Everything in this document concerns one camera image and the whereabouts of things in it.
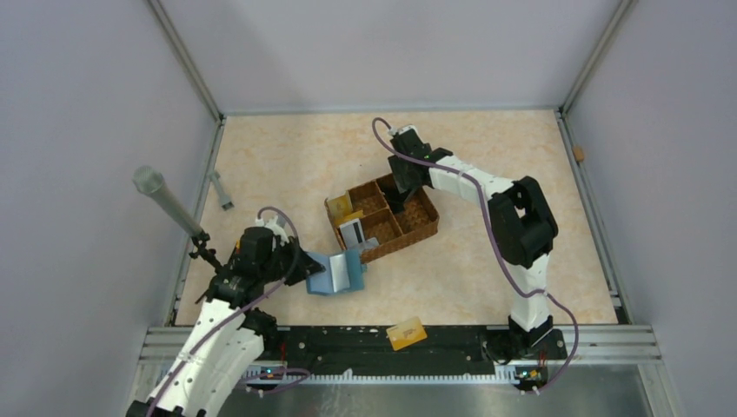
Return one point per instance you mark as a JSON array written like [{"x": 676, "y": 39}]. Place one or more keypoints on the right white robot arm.
[{"x": 516, "y": 215}]

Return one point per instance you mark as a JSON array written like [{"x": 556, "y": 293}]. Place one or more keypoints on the small tan cork piece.
[{"x": 578, "y": 153}]

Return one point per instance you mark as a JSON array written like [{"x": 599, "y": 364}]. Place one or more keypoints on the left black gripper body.
[{"x": 281, "y": 261}]

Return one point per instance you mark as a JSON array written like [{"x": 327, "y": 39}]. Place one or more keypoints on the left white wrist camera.
[{"x": 276, "y": 224}]

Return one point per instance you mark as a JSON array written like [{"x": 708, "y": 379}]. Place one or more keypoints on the woven wicker tray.
[{"x": 396, "y": 220}]

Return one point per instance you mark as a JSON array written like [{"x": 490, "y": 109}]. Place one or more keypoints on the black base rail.
[{"x": 367, "y": 351}]

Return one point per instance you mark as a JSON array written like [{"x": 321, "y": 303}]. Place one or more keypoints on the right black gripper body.
[{"x": 403, "y": 177}]

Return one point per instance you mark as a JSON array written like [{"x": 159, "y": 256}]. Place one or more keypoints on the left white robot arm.
[{"x": 231, "y": 332}]

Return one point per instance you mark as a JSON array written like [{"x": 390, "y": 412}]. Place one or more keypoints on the white blue card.
[{"x": 354, "y": 237}]

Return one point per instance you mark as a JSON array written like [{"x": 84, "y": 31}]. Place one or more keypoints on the grey metal tube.
[{"x": 151, "y": 183}]

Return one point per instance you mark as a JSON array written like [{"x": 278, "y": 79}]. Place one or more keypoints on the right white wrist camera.
[{"x": 393, "y": 132}]

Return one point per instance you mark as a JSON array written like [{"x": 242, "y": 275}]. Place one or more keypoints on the black tube clamp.
[{"x": 201, "y": 251}]

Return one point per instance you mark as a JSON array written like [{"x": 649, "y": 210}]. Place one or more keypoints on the blue leather card holder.
[{"x": 342, "y": 273}]

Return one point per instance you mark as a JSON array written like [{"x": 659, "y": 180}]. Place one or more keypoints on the gold credit card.
[{"x": 406, "y": 333}]

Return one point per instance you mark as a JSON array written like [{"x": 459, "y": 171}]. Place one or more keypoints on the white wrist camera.
[
  {"x": 276, "y": 224},
  {"x": 393, "y": 132}
]

